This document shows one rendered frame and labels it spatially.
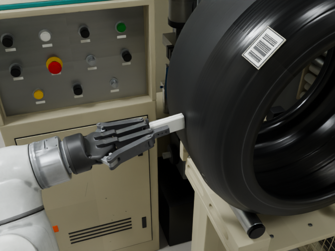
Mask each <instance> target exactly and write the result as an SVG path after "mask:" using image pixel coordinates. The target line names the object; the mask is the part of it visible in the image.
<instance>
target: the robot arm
mask: <svg viewBox="0 0 335 251"><path fill-rule="evenodd" d="M96 126H97V129H96V131H95V132H92V133H90V134H88V135H86V136H83V135H82V134H81V133H76V134H73V135H70V136H66V137H64V139H63V141H61V139H60V137H58V136H54V137H50V138H47V139H44V140H40V141H37V142H36V141H35V142H33V143H30V144H26V145H12V146H7V147H3V148H0V251H60V250H59V246H58V243H57V239H56V236H55V233H54V230H53V227H52V224H51V222H50V220H49V218H48V216H47V214H46V211H45V208H44V205H43V200H42V191H41V190H43V189H45V188H50V187H51V186H54V185H58V184H61V183H64V182H67V181H70V180H71V179H72V173H73V174H79V173H83V172H86V171H89V170H91V169H92V165H96V164H99V165H100V164H103V163H104V164H106V165H108V166H109V169H110V170H114V169H116V168H117V167H118V166H119V165H120V164H121V163H123V162H125V161H127V160H129V159H131V158H133V157H135V156H137V155H139V154H141V153H143V152H145V151H147V150H149V149H151V148H153V147H154V144H155V139H156V138H158V137H161V136H164V135H167V134H169V133H171V132H174V131H177V130H180V129H183V128H185V120H184V116H183V114H182V113H180V114H177V115H174V116H170V117H167V118H164V119H159V120H156V121H152V122H149V119H148V118H145V120H144V118H135V119H129V120H123V121H117V122H111V123H97V124H96ZM112 136H113V137H112ZM116 147H117V148H116Z"/></svg>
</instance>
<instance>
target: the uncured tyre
mask: <svg viewBox="0 0 335 251"><path fill-rule="evenodd" d="M267 26H269V27H270V28H272V29H273V30H274V31H275V32H277V33H278V34H279V35H281V36H282V37H283V38H285V39H286V41H285V42H284V43H283V44H282V45H281V46H280V47H279V49H278V50H277V51H276V52H275V53H274V54H273V55H272V56H271V57H270V58H269V59H268V60H267V61H266V63H265V64H264V65H263V66H262V67H261V68H260V69H257V68H256V67H255V66H253V65H252V64H251V63H250V62H249V61H248V60H247V59H245V58H244V57H243V56H242V54H243V53H244V52H245V51H246V50H247V48H248V47H249V46H250V45H251V44H252V43H253V42H254V41H255V40H256V39H257V37H258V36H259V35H260V34H261V33H262V32H263V31H264V30H265V29H266V27H267ZM326 51H327V55H326V58H325V61H324V63H323V66H322V68H321V70H320V72H319V74H318V76H317V77H316V79H315V81H314V82H313V84H312V85H311V86H310V88H309V89H308V90H307V91H306V93H305V94H304V95H303V96H302V97H301V98H300V99H299V100H298V101H297V102H296V103H295V104H294V105H293V106H291V107H290V108H289V109H288V110H286V111H285V112H283V113H282V114H280V115H278V116H277V117H275V118H273V119H271V120H269V121H266V122H264V123H263V121H264V119H265V117H266V115H267V113H268V111H269V110H270V108H271V107H272V105H273V104H274V102H275V101H276V99H277V98H278V97H279V95H280V94H281V93H282V91H283V90H284V89H285V88H286V87H287V85H288V84H289V83H290V82H291V81H292V80H293V79H294V78H295V77H296V76H297V75H298V74H299V73H300V72H301V71H302V70H303V69H304V68H305V67H306V66H308V65H309V64H310V63H311V62H312V61H314V60H315V59H316V58H318V57H319V56H320V55H322V54H323V53H325V52H326ZM167 105H168V111H169V116H174V115H177V114H180V113H182V114H183V116H184V120H185V128H183V129H180V130H177V131H175V132H176V134H177V135H178V137H179V139H180V141H181V142H182V144H183V146H184V147H185V149H186V151H187V152H188V154H189V156H190V158H191V159H192V161H193V163H194V164H195V166H196V167H197V168H198V169H199V170H200V171H201V172H203V173H204V174H205V177H206V179H207V181H208V183H209V184H208V183H206V184H207V185H208V186H209V188H210V189H211V190H212V191H213V192H215V193H216V194H217V195H218V196H219V197H220V198H222V199H223V200H224V201H225V202H227V203H228V204H230V205H231V206H233V207H235V208H237V209H239V210H242V211H245V212H249V213H254V214H262V215H273V216H292V215H299V214H304V213H308V212H312V211H316V210H319V209H322V208H324V207H327V206H329V205H332V204H334V203H335V0H202V1H201V2H200V3H199V4H198V5H197V7H196V8H195V9H194V11H193V12H192V14H191V15H190V17H189V18H188V20H187V21H186V23H185V25H184V27H183V28H182V30H181V32H180V34H179V36H178V39H177V41H176V43H175V46H174V49H173V52H172V55H171V58H170V62H169V67H168V72H167Z"/></svg>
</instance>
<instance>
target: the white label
mask: <svg viewBox="0 0 335 251"><path fill-rule="evenodd" d="M285 41H286V39H285V38H283V37H282V36H281V35H279V34H278V33H277V32H275V31H274V30H273V29H272V28H270V27H269V26H267V27H266V29H265V30H264V31H263V32H262V33H261V34H260V35H259V36H258V37H257V39H256V40H255V41H254V42H253V43H252V44H251V45H250V46H249V47H248V48H247V50H246V51H245V52H244V53H243V54H242V56H243V57H244V58H245V59H247V60H248V61H249V62H250V63H251V64H252V65H253V66H255V67H256V68H257V69H260V68H261V67H262V66H263V65H264V64H265V63H266V61H267V60H268V59H269V58H270V57H271V56H272V55H273V54H274V53H275V52H276V51H277V50H278V49H279V47H280V46H281V45H282V44H283V43H284V42H285Z"/></svg>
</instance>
